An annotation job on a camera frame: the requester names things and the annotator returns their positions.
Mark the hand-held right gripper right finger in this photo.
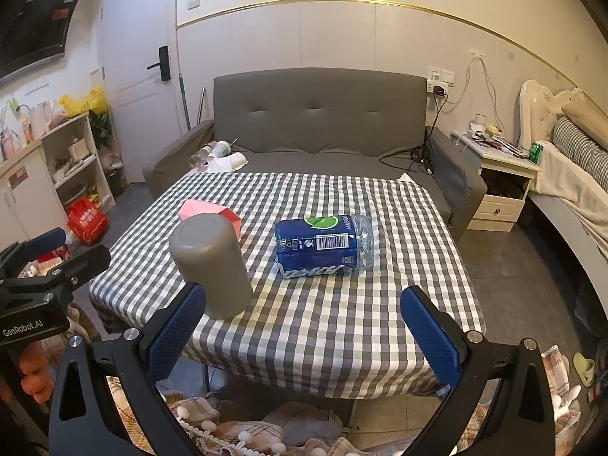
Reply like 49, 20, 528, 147
400, 285, 557, 456

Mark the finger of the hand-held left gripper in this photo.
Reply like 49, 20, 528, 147
45, 244, 112, 291
0, 227, 67, 269

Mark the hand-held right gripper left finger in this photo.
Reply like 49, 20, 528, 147
49, 281, 207, 456

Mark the grey cup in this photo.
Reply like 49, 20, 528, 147
169, 214, 254, 320

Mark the clear plastic cup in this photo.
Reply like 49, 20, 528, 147
190, 145, 214, 170

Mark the paper cup with straw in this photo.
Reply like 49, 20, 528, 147
211, 138, 238, 159

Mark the person's left hand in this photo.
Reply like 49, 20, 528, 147
0, 341, 57, 405

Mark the red bag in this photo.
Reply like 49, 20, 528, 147
66, 199, 109, 246

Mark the white shelf cabinet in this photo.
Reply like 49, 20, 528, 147
0, 113, 116, 248

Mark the grey checkered tablecloth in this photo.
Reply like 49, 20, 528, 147
89, 171, 486, 397

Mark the pink kettle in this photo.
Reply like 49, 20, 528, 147
28, 102, 66, 143

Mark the green potted plant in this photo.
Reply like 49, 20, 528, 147
89, 110, 116, 154

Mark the pink paper box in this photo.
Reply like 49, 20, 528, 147
178, 198, 242, 237

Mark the yellow plastic bag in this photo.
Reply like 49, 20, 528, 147
58, 84, 109, 119

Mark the blue label plastic bottle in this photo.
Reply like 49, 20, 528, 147
274, 214, 374, 280

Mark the plaid pompom blanket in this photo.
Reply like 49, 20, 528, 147
107, 346, 584, 456

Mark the pale yellow slipper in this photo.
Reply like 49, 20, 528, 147
572, 352, 596, 388

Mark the white nightstand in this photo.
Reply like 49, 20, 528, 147
450, 128, 542, 233

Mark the grey mop pole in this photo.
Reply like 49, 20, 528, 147
178, 73, 192, 132

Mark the beige bed blanket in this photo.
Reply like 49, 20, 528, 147
529, 140, 608, 250

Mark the black door lock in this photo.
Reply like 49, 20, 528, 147
147, 46, 170, 81

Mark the black range hood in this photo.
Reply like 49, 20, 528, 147
0, 0, 92, 86

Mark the white door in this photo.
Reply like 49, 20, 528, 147
95, 0, 184, 184

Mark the checkered pillow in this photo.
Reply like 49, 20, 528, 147
552, 116, 608, 177

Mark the cream bed headboard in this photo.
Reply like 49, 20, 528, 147
518, 79, 588, 150

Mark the grey sofa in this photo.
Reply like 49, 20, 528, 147
142, 67, 488, 243

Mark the beige pillow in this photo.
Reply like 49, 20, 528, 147
560, 88, 608, 139

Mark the black charger cable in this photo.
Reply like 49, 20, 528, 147
379, 86, 450, 176

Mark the white cable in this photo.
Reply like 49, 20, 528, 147
446, 52, 505, 130

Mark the white wall socket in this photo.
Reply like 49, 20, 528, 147
426, 67, 456, 94

